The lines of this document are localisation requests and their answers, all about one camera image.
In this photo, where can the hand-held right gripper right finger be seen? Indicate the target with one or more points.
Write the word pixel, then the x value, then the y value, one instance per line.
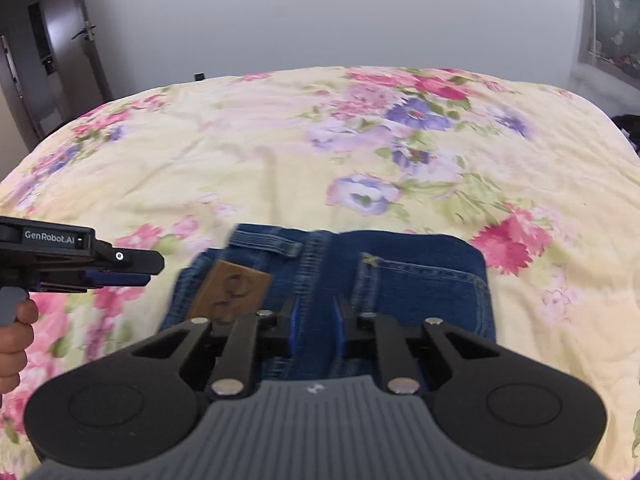
pixel 341 327

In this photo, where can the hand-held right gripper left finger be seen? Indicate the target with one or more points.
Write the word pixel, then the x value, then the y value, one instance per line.
pixel 292 322

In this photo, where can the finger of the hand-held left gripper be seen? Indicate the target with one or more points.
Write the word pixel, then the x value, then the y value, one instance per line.
pixel 130 261

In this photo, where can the blue denim pants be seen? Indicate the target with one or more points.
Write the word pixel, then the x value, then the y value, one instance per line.
pixel 400 290

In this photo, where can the person's left hand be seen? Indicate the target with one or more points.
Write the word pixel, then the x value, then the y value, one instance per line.
pixel 12 355

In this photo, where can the floral yellow blanket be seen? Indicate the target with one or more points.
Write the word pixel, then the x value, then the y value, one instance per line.
pixel 280 150

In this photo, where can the dark wooden door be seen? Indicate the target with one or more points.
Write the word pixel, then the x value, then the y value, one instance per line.
pixel 87 60

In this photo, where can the grey door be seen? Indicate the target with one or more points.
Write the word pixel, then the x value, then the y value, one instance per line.
pixel 35 50

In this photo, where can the black clothes pile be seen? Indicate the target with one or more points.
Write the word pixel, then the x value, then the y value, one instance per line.
pixel 629 132

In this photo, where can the grey printed curtain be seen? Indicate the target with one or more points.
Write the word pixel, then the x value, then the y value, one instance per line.
pixel 607 15

